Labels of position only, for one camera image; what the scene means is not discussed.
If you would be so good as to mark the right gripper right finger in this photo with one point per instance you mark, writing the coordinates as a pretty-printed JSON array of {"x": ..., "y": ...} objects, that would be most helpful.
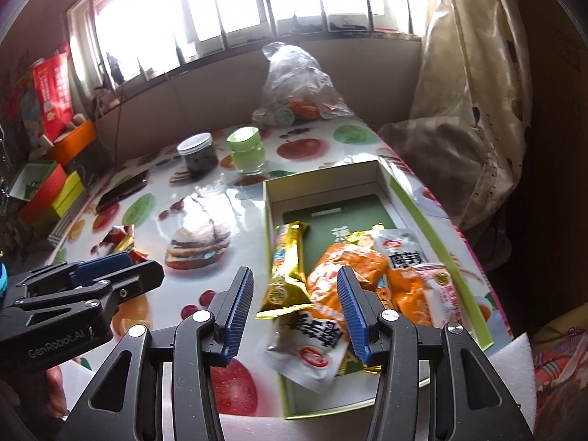
[{"x": 469, "y": 400}]

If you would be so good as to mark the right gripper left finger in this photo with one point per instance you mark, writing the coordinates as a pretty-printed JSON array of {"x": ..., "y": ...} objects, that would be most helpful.
[{"x": 123, "y": 401}]

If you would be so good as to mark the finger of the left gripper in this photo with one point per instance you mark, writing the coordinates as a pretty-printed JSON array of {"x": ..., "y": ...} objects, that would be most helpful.
[
  {"x": 125, "y": 284},
  {"x": 67, "y": 276}
]

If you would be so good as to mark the pink white nougat candy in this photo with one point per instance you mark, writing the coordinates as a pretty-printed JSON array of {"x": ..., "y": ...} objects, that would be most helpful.
[{"x": 440, "y": 294}]

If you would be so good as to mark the orange grey snack pouch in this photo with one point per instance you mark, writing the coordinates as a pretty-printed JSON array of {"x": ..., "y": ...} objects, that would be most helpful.
[{"x": 305, "y": 349}]

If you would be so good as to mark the long gold yellow snack bar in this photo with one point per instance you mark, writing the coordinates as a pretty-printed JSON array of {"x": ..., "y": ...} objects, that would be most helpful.
[{"x": 286, "y": 291}]

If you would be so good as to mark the gold candy bar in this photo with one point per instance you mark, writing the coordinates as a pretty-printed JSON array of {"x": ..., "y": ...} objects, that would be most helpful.
[{"x": 131, "y": 250}]

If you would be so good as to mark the person left hand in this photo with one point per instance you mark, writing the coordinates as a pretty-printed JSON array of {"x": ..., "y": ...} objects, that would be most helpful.
[{"x": 49, "y": 396}]

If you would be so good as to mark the red triangular snack pack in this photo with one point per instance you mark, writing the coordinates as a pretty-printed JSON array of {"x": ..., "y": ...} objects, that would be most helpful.
[{"x": 119, "y": 239}]

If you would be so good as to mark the yellow green box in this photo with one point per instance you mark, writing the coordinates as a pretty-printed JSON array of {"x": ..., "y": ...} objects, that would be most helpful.
[{"x": 52, "y": 214}]

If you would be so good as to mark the red storage box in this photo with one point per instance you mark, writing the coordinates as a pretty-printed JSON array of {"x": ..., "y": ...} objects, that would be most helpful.
[{"x": 36, "y": 186}]

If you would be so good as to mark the black white striped box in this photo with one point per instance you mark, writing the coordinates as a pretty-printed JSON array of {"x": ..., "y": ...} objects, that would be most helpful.
[{"x": 61, "y": 228}]

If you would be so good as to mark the black smartphone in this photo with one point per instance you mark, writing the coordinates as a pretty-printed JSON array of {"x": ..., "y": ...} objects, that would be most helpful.
[{"x": 123, "y": 191}]

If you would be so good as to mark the orange box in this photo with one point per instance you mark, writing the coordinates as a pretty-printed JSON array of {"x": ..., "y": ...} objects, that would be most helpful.
[{"x": 71, "y": 144}]

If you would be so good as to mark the dark jar white lid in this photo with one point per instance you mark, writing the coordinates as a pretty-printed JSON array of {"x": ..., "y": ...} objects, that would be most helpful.
[{"x": 199, "y": 155}]

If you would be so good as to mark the green cream jar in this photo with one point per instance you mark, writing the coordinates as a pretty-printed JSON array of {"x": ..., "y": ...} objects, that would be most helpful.
[{"x": 247, "y": 150}]

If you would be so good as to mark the red paper bag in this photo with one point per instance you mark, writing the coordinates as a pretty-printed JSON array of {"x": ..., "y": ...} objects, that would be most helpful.
[{"x": 52, "y": 85}]

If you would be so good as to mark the green white cardboard box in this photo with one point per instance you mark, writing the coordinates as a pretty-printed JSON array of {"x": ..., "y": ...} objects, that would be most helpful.
[{"x": 377, "y": 220}]

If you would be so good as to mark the clear plastic bag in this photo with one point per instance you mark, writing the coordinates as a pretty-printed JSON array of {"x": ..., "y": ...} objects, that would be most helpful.
[{"x": 296, "y": 89}]

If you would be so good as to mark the beige patterned curtain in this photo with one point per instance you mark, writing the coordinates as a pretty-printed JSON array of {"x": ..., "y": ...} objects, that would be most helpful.
[{"x": 465, "y": 133}]

